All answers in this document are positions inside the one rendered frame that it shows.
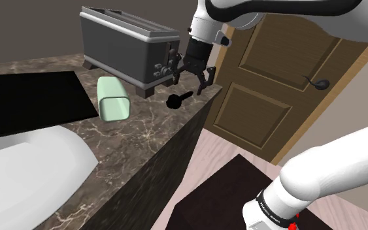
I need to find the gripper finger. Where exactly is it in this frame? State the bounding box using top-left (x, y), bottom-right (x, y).
top-left (196, 66), bottom-right (217, 96)
top-left (172, 62), bottom-right (190, 86)

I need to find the grey toaster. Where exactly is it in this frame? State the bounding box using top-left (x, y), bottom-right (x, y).
top-left (79, 6), bottom-right (182, 99)

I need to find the brown panelled door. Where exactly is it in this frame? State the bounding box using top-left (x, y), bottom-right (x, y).
top-left (203, 12), bottom-right (368, 167)

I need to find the white sink basin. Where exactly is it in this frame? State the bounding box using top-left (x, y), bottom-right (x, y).
top-left (0, 125), bottom-right (99, 230)

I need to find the black measuring scoop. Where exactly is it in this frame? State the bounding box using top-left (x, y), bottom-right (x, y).
top-left (165, 90), bottom-right (195, 110)

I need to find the mint green rectangular cup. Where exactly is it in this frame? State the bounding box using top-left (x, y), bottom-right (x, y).
top-left (96, 76), bottom-right (131, 122)

